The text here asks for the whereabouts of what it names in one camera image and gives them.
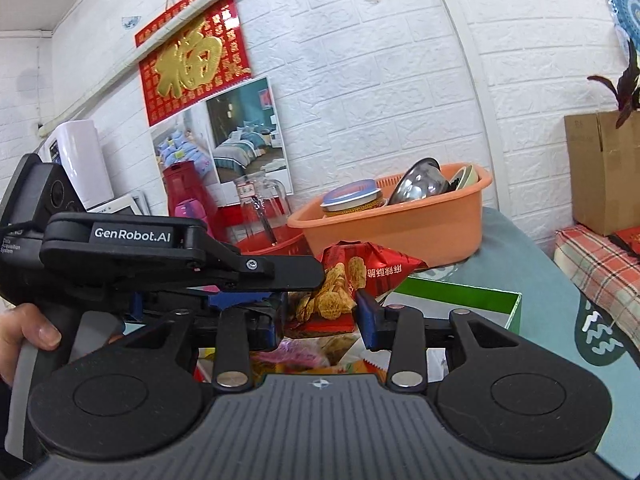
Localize dark red leafy plant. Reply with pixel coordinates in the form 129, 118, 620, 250
587, 37, 640, 129

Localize instant noodle bowl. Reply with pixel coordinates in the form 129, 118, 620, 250
320, 180, 384, 219

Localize orange plastic basin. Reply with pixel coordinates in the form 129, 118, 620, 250
287, 162, 494, 269

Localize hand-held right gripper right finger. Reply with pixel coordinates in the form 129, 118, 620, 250
352, 290, 521, 394

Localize person's left hand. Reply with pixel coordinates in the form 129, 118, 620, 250
0, 302, 64, 386

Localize bedroom photo poster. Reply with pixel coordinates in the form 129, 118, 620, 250
150, 76, 294, 197

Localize red gold wall hanging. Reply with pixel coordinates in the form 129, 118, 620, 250
134, 0, 254, 128

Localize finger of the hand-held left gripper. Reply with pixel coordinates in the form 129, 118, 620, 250
196, 239, 327, 293
129, 290, 287, 319

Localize red plastic basket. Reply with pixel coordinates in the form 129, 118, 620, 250
215, 205, 309, 257

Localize red chip packet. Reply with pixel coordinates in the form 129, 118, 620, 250
292, 240, 430, 334

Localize orange plaid cloth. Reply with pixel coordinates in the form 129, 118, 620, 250
554, 225, 640, 319

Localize green ceramic bowl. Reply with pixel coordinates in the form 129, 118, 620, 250
447, 165, 481, 192

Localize green cardboard box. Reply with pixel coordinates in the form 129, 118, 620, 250
195, 276, 522, 387

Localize red thermos flask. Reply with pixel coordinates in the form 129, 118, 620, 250
162, 160, 217, 242

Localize metal bowl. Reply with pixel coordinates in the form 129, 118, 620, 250
387, 157, 449, 206

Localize large blue paper fan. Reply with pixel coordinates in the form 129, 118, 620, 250
602, 0, 640, 44

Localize pink bottle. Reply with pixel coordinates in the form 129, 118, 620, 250
172, 199, 211, 234

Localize red envelopes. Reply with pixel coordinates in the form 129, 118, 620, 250
607, 227, 640, 261

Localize teal tablecloth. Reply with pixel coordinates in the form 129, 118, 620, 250
400, 207, 640, 479

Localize glass pitcher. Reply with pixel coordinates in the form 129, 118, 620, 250
232, 171, 294, 247

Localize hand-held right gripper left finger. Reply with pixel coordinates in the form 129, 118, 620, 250
124, 292, 290, 394

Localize white water purifier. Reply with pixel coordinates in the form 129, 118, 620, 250
47, 119, 115, 211

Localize pile of colourful snack packets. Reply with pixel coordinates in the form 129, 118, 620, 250
197, 332, 397, 386

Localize tall cardboard box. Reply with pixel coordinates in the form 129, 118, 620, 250
564, 110, 640, 237

